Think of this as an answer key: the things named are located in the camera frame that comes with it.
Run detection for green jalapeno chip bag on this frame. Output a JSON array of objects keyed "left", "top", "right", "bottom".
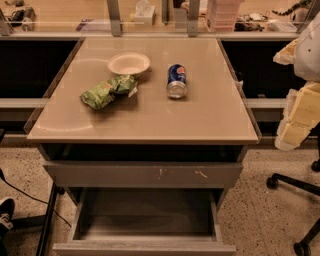
[{"left": 80, "top": 75, "right": 138, "bottom": 110}]

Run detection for white paper bowl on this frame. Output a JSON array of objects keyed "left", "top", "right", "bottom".
[{"left": 108, "top": 52, "right": 151, "bottom": 77}]

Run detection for white tissue box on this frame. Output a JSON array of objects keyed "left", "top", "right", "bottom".
[{"left": 134, "top": 0, "right": 156, "bottom": 25}]

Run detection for black sneaker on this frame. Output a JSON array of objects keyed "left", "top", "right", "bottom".
[{"left": 0, "top": 197, "right": 15, "bottom": 237}]

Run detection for open middle drawer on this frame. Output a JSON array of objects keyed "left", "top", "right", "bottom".
[{"left": 53, "top": 188, "right": 236, "bottom": 256}]

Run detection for pink stacked trays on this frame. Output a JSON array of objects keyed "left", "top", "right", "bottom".
[{"left": 205, "top": 0, "right": 244, "bottom": 32}]

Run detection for black floor cable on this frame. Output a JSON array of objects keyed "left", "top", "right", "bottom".
[{"left": 0, "top": 168, "right": 73, "bottom": 228}]

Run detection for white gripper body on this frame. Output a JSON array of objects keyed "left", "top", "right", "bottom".
[{"left": 294, "top": 13, "right": 320, "bottom": 82}]

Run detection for grey drawer cabinet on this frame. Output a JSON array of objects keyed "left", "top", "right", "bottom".
[{"left": 23, "top": 35, "right": 263, "bottom": 256}]

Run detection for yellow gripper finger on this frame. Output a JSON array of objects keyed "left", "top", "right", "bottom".
[
  {"left": 273, "top": 39, "right": 298, "bottom": 65},
  {"left": 274, "top": 82, "right": 320, "bottom": 151}
]

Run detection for blue pepsi soda can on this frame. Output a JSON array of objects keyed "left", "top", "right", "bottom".
[{"left": 166, "top": 64, "right": 187, "bottom": 99}]

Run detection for black office chair base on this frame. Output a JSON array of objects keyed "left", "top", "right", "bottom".
[{"left": 265, "top": 159, "right": 320, "bottom": 256}]

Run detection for black metal stand leg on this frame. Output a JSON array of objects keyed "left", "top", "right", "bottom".
[{"left": 36, "top": 184, "right": 57, "bottom": 256}]

